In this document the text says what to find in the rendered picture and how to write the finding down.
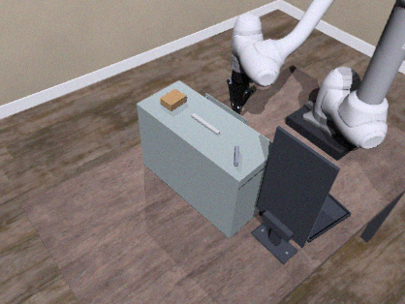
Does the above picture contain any small brown cardboard box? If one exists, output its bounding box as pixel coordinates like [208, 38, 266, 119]
[160, 89, 186, 111]

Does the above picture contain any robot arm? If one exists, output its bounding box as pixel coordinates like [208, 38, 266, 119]
[231, 0, 405, 149]

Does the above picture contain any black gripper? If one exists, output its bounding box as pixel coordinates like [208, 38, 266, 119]
[227, 71, 253, 114]

